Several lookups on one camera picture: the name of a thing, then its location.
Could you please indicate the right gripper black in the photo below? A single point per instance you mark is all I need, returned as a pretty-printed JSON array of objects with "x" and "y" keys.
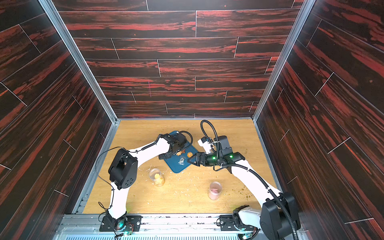
[{"x": 202, "y": 159}]

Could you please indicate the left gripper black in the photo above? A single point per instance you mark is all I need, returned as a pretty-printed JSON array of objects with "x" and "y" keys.
[{"x": 164, "y": 157}]

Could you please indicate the yellow swirl cookie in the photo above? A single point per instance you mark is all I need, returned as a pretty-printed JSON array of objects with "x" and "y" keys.
[{"x": 180, "y": 153}]

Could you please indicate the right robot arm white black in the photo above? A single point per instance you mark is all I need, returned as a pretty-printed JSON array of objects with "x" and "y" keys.
[{"x": 279, "y": 216}]

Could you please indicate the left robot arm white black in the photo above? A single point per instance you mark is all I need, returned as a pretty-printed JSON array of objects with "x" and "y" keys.
[{"x": 124, "y": 168}]

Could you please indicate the clear jar with yellow cookies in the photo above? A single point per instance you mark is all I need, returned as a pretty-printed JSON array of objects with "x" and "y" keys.
[{"x": 157, "y": 177}]

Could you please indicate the clear jar with pink cookies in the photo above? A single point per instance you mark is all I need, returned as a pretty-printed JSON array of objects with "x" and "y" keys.
[{"x": 215, "y": 190}]

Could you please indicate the teal plastic tray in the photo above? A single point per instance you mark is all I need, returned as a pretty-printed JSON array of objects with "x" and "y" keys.
[{"x": 173, "y": 161}]

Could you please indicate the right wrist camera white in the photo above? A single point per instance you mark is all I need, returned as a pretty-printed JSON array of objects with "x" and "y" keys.
[{"x": 205, "y": 143}]

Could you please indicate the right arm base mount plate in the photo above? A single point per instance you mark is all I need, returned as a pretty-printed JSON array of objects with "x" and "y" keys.
[{"x": 229, "y": 223}]

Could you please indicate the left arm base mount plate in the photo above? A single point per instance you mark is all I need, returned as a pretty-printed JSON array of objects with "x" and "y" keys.
[{"x": 129, "y": 223}]

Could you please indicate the aluminium front rail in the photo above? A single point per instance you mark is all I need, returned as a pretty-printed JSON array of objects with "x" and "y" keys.
[{"x": 149, "y": 227}]

